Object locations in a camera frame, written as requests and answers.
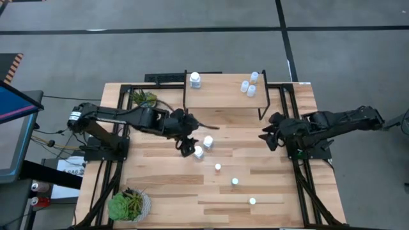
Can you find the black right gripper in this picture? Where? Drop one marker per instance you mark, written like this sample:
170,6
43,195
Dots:
289,129

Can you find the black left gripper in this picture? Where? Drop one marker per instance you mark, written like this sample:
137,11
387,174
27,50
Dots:
180,124

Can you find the white supplement bottle blue label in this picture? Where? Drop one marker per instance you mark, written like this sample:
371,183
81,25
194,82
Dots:
208,141
195,80
198,151

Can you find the translucent white plastic bottle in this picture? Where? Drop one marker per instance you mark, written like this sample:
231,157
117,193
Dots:
251,90
244,86
254,77

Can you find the teal pill vial white cap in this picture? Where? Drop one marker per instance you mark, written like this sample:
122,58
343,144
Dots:
234,181

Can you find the small white-green cap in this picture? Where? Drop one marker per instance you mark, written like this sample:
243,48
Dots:
252,201

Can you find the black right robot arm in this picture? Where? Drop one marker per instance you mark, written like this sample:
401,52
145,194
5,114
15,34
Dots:
345,119

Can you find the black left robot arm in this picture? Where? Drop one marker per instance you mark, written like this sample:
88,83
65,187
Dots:
128,116

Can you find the small spiky green plant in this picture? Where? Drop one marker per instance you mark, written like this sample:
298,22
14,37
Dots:
143,97

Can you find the black power strip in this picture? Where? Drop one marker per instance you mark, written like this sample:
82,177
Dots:
163,77

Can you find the succulents in white pot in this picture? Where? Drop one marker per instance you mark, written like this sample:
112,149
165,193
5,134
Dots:
119,207

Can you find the white printed paper sheet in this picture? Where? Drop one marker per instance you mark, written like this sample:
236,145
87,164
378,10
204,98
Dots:
68,167

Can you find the grey stand leg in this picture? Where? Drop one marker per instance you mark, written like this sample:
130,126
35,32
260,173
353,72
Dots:
393,122

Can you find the monitor with blue screen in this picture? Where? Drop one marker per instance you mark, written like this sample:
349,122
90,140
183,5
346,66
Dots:
12,105

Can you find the orange black striped mat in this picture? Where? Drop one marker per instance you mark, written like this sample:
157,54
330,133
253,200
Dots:
14,65

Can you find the wooden shelf black metal frame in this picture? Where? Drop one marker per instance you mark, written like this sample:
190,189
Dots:
223,96

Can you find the black aluminium table frame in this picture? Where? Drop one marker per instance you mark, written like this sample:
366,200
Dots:
121,99

